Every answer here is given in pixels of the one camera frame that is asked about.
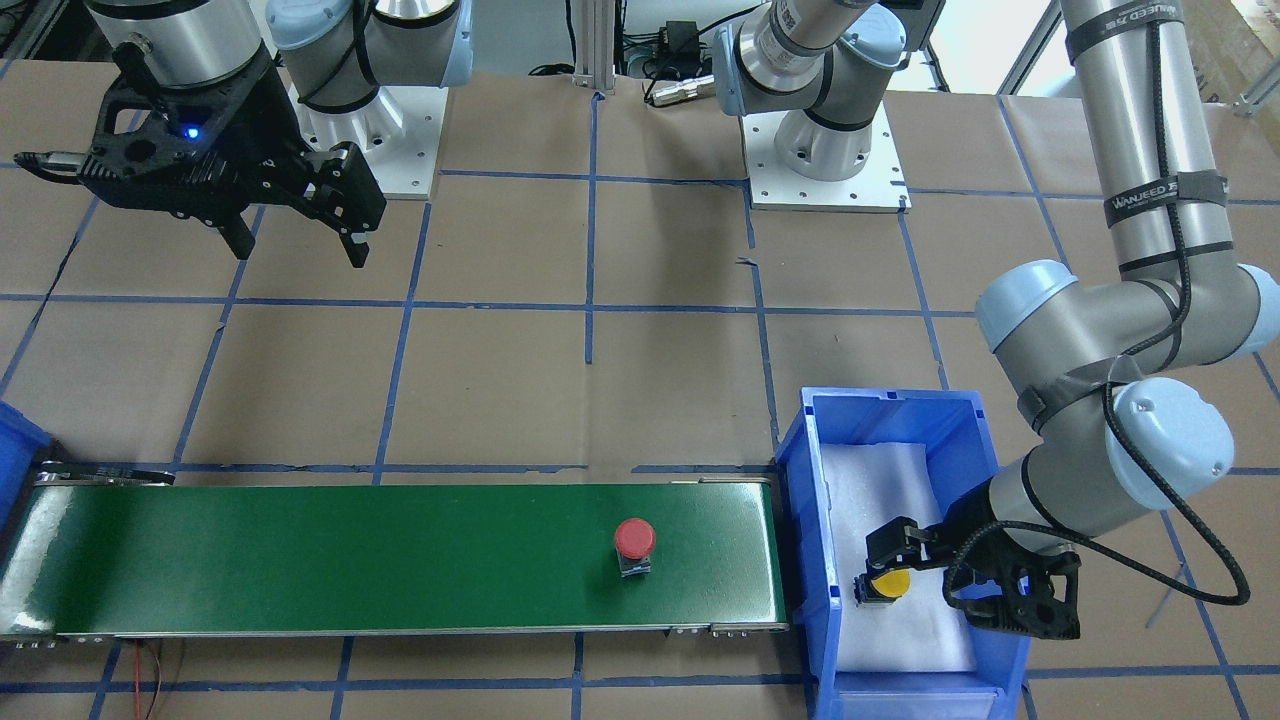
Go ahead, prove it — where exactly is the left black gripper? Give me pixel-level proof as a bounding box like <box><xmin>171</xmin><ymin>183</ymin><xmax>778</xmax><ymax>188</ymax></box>
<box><xmin>865</xmin><ymin>489</ymin><xmax>1082</xmax><ymax>641</ymax></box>

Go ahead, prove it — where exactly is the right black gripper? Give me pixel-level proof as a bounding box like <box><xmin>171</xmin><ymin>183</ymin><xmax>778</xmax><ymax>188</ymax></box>
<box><xmin>14</xmin><ymin>38</ymin><xmax>387</xmax><ymax>268</ymax></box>

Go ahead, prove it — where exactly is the yellow push button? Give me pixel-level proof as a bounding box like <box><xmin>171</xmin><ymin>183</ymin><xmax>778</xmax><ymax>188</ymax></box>
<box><xmin>852</xmin><ymin>568</ymin><xmax>913</xmax><ymax>605</ymax></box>

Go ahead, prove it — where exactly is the red push button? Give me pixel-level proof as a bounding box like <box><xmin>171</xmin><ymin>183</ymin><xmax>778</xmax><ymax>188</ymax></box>
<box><xmin>613</xmin><ymin>518</ymin><xmax>657</xmax><ymax>578</ymax></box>

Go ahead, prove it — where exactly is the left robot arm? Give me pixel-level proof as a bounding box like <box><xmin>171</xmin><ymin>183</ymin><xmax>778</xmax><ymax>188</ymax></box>
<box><xmin>854</xmin><ymin>1</ymin><xmax>1277</xmax><ymax>639</ymax></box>

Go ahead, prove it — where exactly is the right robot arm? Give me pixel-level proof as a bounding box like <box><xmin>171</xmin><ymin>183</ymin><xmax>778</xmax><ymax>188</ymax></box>
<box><xmin>14</xmin><ymin>1</ymin><xmax>474</xmax><ymax>268</ymax></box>

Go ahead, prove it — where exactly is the white foam pad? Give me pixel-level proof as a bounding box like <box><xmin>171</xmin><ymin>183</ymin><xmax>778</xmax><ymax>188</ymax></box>
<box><xmin>820</xmin><ymin>443</ymin><xmax>977</xmax><ymax>673</ymax></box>

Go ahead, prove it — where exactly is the blue source bin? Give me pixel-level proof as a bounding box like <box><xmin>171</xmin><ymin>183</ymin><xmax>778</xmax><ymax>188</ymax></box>
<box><xmin>777</xmin><ymin>387</ymin><xmax>1030</xmax><ymax>719</ymax></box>

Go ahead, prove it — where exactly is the blue destination bin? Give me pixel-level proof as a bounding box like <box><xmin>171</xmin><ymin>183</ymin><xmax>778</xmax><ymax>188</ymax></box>
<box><xmin>1</xmin><ymin>402</ymin><xmax>52</xmax><ymax>527</ymax></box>

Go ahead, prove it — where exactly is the green conveyor belt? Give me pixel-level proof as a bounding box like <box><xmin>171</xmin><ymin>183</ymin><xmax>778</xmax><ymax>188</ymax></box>
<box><xmin>3</xmin><ymin>480</ymin><xmax>788</xmax><ymax>641</ymax></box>

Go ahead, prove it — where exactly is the black power adapter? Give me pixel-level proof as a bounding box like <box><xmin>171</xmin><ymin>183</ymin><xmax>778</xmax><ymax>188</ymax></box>
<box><xmin>657</xmin><ymin>20</ymin><xmax>700</xmax><ymax>61</ymax></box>

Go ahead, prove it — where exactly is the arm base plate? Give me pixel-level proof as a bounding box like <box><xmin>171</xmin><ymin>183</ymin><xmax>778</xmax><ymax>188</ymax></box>
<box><xmin>741</xmin><ymin>105</ymin><xmax>913</xmax><ymax>213</ymax></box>
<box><xmin>294</xmin><ymin>86</ymin><xmax>451</xmax><ymax>201</ymax></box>

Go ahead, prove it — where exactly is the aluminium frame post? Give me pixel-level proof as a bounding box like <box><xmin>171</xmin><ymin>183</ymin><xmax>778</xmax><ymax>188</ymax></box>
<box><xmin>568</xmin><ymin>1</ymin><xmax>621</xmax><ymax>96</ymax></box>

